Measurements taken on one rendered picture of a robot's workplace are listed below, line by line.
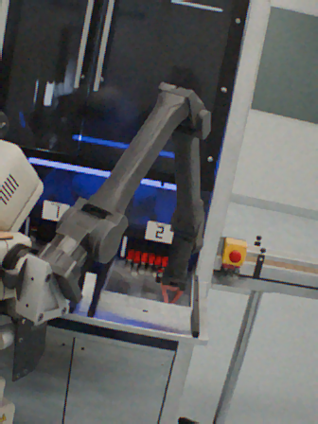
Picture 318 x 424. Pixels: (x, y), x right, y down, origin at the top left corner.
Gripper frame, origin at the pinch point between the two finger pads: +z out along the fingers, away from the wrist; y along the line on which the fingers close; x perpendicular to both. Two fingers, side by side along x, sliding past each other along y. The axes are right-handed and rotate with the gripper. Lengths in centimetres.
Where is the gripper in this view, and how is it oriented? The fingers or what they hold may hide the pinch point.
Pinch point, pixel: (168, 305)
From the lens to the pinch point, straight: 168.2
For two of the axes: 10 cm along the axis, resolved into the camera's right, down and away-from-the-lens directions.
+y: 0.3, -1.9, 9.8
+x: -9.8, -2.0, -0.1
